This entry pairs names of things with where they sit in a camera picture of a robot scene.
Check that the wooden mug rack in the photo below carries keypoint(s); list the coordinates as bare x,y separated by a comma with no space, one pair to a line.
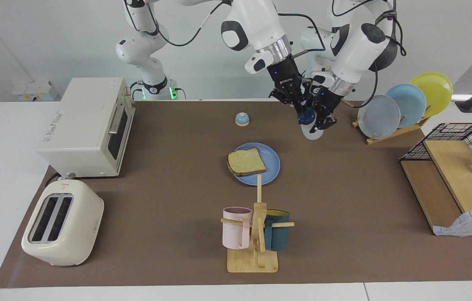
256,261

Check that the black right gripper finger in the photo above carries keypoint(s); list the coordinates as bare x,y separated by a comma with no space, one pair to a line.
307,98
285,99

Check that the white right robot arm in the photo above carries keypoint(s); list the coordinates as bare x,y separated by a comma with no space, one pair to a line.
256,21

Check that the grey round plate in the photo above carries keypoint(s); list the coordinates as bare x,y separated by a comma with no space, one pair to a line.
378,117

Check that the white patterned cloth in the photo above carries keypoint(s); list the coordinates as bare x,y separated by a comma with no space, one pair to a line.
470,223

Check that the wooden plate rack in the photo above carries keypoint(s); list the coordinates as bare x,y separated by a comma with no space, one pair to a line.
390,136

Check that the cream two-slot toaster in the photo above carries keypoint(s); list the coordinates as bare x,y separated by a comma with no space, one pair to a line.
81,225

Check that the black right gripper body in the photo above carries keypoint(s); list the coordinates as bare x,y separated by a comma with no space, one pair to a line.
286,77

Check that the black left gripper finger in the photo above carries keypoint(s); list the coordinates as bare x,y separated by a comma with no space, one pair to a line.
328,121
317,104

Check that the yellow round plate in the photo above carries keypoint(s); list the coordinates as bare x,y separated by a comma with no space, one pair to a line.
434,90

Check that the small blue bell wooden knob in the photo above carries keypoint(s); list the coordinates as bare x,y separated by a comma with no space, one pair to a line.
242,120

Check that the white toaster oven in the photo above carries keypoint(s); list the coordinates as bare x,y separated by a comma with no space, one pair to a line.
81,138

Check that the teal mug yellow inside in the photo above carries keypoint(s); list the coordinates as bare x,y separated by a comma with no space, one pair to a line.
277,238

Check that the pink mug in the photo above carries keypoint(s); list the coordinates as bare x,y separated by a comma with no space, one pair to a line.
236,234

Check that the white power strip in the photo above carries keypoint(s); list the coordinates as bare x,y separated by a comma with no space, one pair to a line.
35,92

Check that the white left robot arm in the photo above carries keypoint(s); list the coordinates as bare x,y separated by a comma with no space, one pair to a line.
357,54

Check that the white bottle dark blue cap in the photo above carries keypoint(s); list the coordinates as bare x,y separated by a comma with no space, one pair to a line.
312,133

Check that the blue round plate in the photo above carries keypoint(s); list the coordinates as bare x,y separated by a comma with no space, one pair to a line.
271,161

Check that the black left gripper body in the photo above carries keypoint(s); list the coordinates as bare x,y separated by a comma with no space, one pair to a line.
330,100

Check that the toasted bread slice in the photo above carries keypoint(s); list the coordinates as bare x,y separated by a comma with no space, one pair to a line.
246,163

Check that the light blue racked plate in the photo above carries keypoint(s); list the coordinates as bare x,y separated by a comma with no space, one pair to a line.
411,102

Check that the brown table mat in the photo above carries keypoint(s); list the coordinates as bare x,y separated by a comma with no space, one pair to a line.
177,209

